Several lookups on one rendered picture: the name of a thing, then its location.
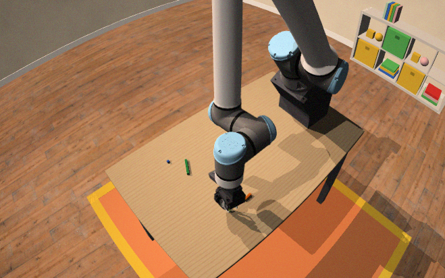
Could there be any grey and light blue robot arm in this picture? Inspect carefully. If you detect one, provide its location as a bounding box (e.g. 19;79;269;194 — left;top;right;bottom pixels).
208;0;349;189

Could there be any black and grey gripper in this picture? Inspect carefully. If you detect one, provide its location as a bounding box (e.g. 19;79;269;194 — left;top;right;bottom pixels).
214;185;246;213

